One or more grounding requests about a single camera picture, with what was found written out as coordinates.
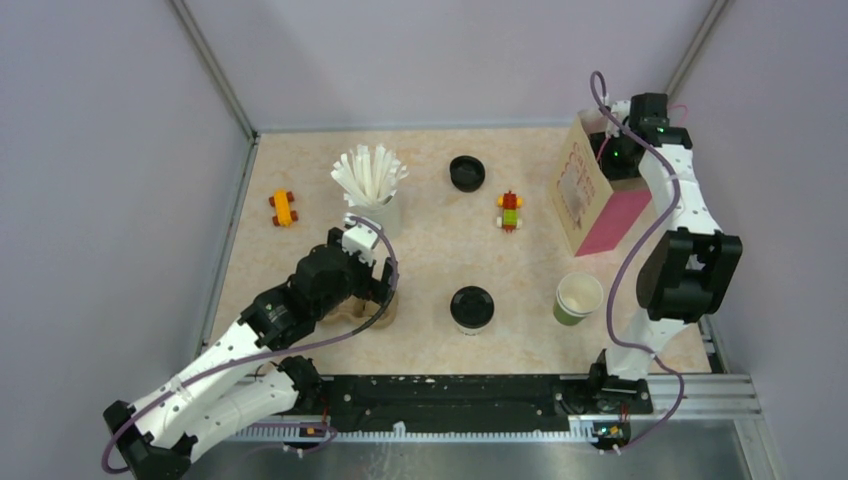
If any beige pink cake bag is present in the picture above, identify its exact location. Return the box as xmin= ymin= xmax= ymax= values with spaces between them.
xmin=548 ymin=108 xmax=651 ymax=257

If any black coffee cup lid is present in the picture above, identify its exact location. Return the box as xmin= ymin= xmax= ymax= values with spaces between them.
xmin=449 ymin=286 xmax=495 ymax=323

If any white paper coffee cup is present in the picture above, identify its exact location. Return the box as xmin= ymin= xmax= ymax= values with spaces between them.
xmin=456 ymin=319 xmax=491 ymax=336

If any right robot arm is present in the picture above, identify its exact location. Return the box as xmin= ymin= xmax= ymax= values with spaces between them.
xmin=586 ymin=93 xmax=743 ymax=412

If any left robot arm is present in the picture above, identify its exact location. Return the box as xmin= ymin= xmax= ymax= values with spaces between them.
xmin=101 ymin=216 xmax=398 ymax=479

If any brown cardboard cup carrier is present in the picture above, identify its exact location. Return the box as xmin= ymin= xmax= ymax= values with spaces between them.
xmin=317 ymin=291 xmax=400 ymax=329

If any white straw holder cup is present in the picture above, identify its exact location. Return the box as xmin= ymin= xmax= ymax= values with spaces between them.
xmin=354 ymin=195 xmax=402 ymax=240

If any white wrapped straws bundle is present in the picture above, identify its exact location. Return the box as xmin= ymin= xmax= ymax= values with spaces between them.
xmin=330 ymin=144 xmax=408 ymax=208

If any orange red toy car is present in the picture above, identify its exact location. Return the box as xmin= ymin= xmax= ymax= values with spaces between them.
xmin=268 ymin=189 xmax=299 ymax=227

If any red green toy car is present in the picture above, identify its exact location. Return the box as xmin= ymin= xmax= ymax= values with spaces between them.
xmin=496 ymin=190 xmax=523 ymax=232

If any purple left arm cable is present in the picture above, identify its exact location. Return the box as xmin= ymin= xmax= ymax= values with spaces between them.
xmin=100 ymin=215 xmax=400 ymax=475

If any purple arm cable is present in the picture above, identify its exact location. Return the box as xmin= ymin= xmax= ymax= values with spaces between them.
xmin=589 ymin=70 xmax=686 ymax=455
xmin=100 ymin=215 xmax=400 ymax=475

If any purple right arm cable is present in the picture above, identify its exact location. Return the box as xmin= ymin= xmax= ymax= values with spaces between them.
xmin=589 ymin=70 xmax=686 ymax=455

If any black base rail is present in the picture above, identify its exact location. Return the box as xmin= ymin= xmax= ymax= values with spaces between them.
xmin=291 ymin=374 xmax=654 ymax=433

